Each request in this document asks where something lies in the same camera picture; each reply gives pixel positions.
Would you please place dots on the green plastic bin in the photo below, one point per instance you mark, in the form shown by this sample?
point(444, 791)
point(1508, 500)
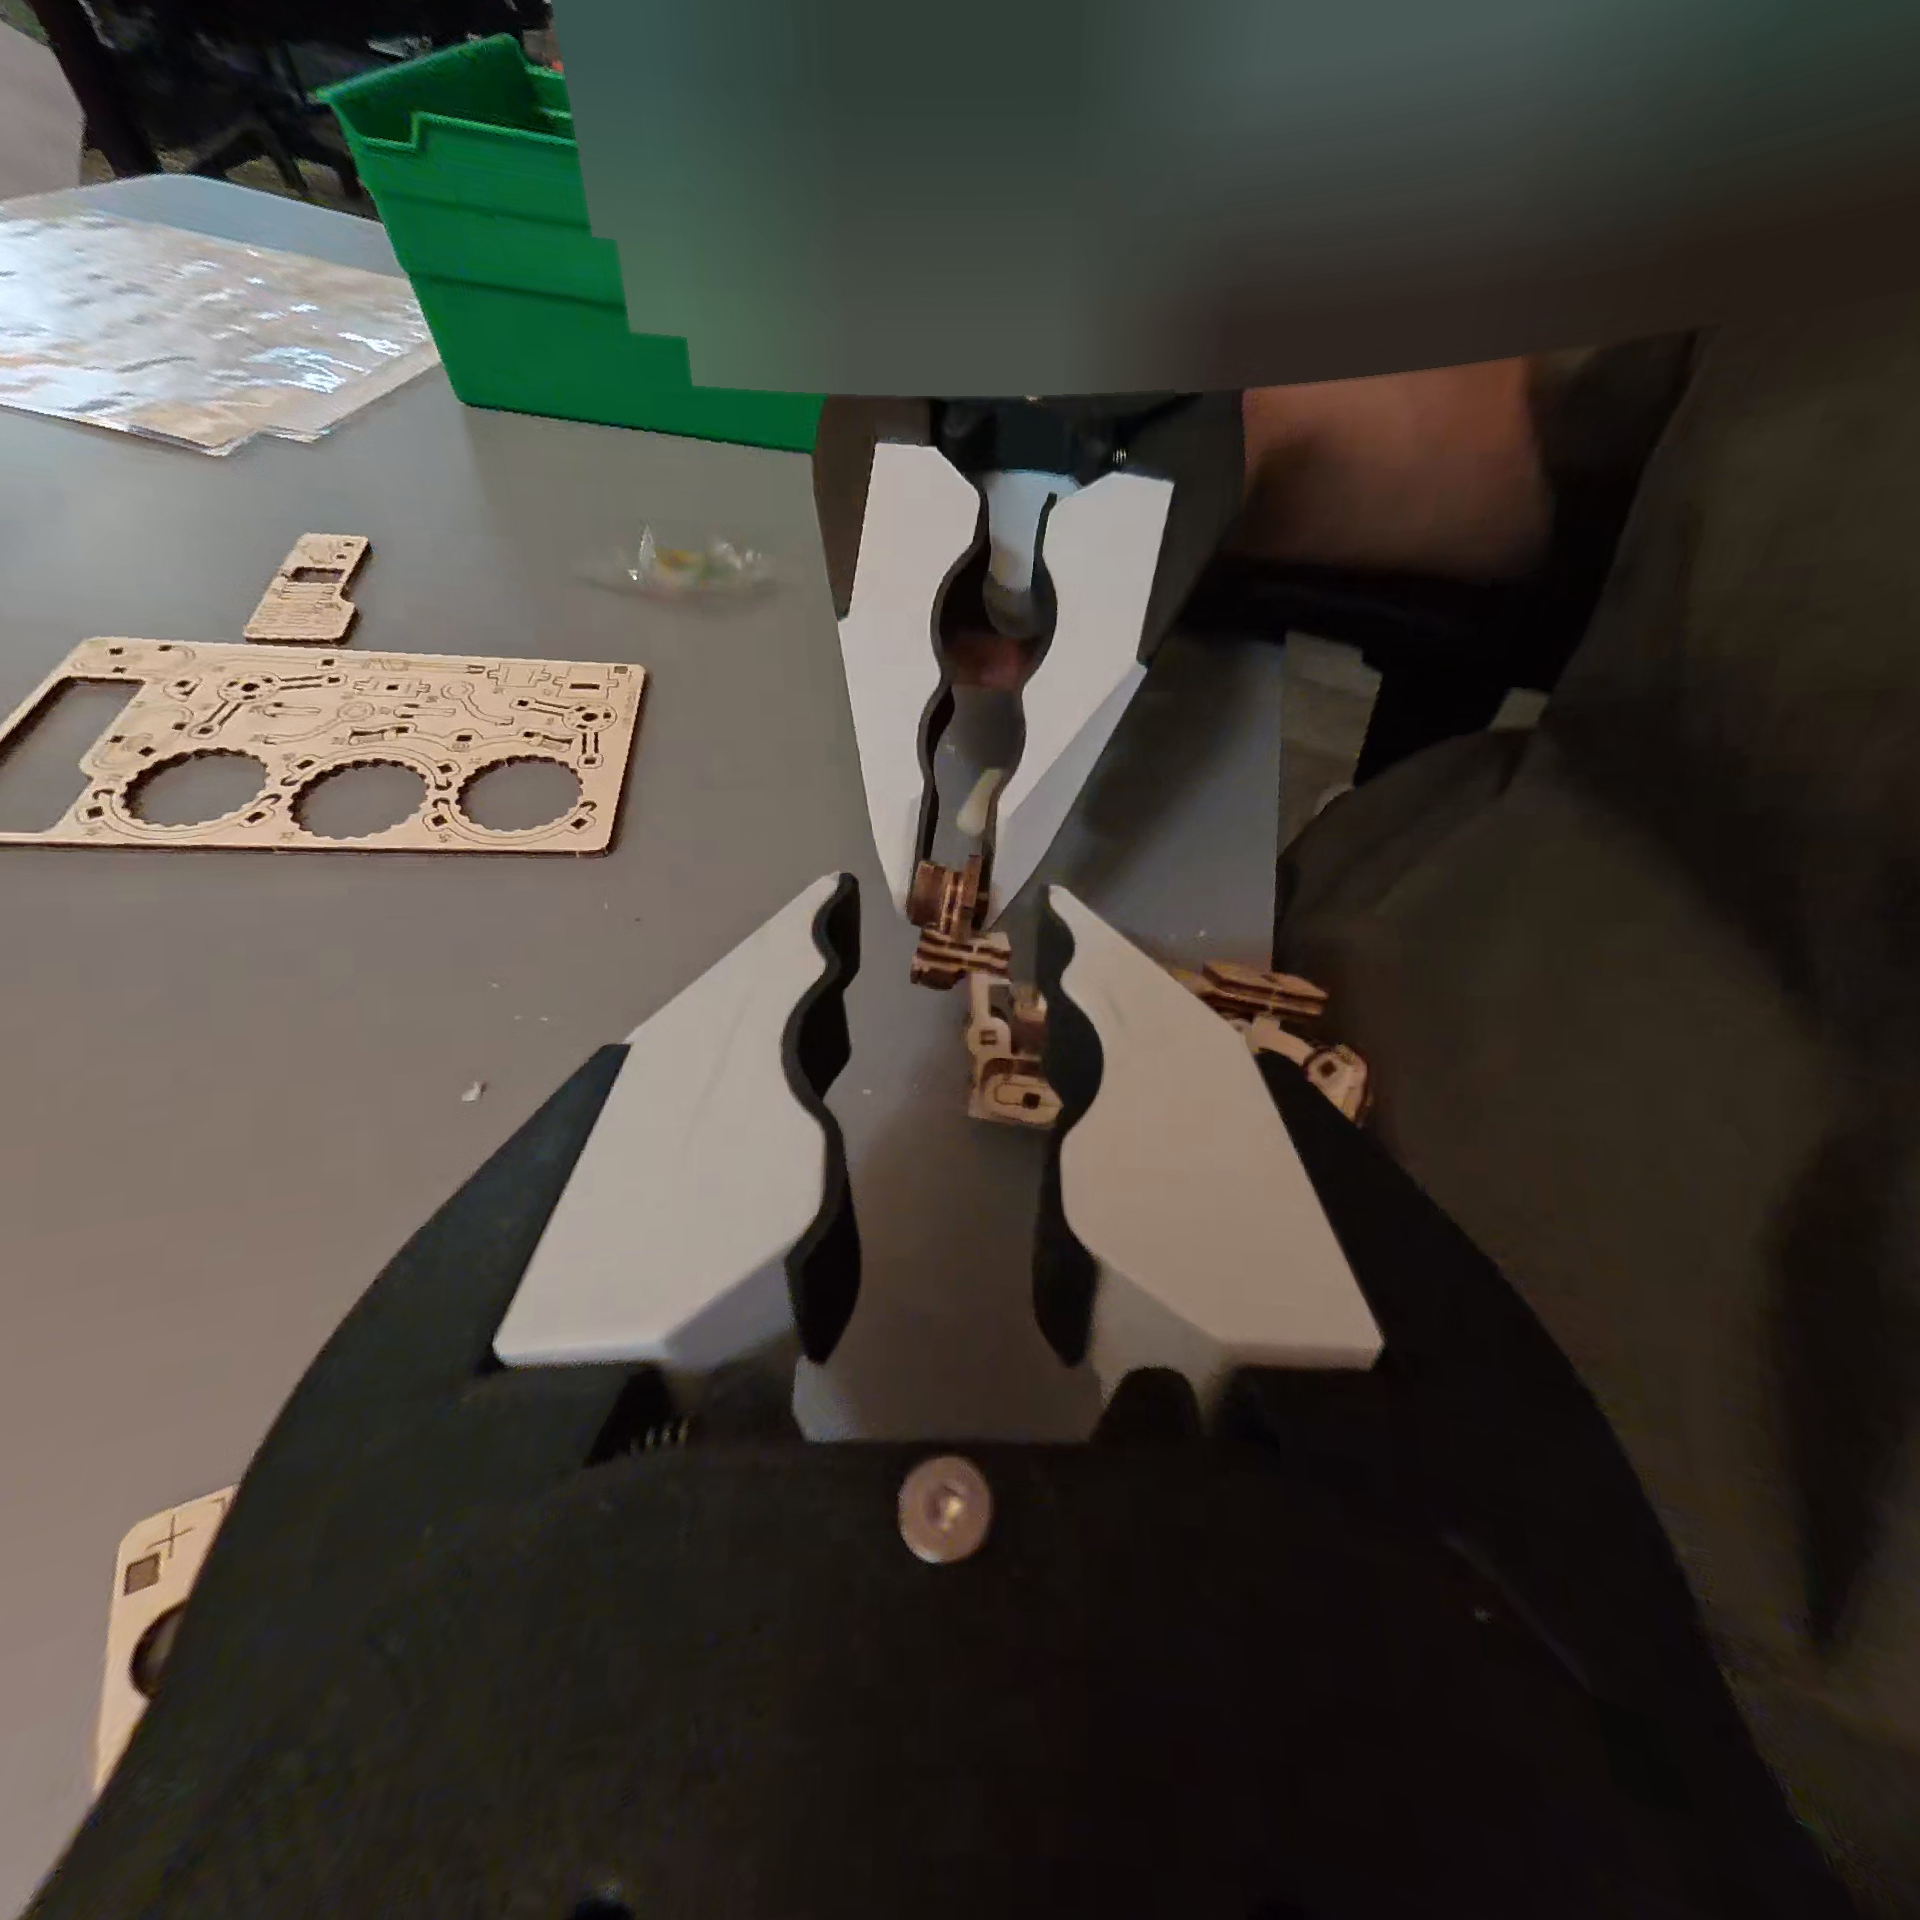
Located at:
point(496, 299)

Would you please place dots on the small wooden panel piece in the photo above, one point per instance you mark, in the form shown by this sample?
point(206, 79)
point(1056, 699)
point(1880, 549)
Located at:
point(299, 610)

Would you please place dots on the small clear plastic bag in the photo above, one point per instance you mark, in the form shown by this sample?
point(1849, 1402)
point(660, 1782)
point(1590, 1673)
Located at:
point(677, 564)

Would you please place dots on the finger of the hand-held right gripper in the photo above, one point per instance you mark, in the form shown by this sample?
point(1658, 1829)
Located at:
point(1104, 631)
point(893, 631)

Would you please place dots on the wooden motorcycle model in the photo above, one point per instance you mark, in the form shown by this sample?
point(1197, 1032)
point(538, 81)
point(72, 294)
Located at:
point(1005, 1067)

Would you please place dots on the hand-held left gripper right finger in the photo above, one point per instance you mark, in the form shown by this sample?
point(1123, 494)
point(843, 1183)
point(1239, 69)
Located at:
point(1217, 1200)

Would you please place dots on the shiny plastic document sleeve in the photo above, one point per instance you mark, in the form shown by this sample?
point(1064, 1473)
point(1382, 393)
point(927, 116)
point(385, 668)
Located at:
point(194, 323)

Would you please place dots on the wooden sheet with round holes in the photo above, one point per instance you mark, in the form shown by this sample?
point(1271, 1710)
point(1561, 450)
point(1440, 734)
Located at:
point(601, 723)

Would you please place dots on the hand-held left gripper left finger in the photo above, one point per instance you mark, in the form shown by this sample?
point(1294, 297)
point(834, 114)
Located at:
point(677, 1200)

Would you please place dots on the wooden sheet with spoked wheels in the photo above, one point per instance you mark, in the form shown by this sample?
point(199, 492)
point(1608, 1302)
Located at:
point(128, 1724)

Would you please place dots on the small white wax piece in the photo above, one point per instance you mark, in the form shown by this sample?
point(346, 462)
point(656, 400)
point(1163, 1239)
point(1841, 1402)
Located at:
point(975, 803)

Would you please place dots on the person in olive shirt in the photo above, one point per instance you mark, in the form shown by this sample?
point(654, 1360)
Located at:
point(1649, 1049)

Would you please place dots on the grey desk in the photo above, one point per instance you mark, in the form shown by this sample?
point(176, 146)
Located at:
point(299, 1126)

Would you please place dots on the person's right forearm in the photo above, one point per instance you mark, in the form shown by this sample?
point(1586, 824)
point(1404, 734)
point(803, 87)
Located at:
point(1397, 467)

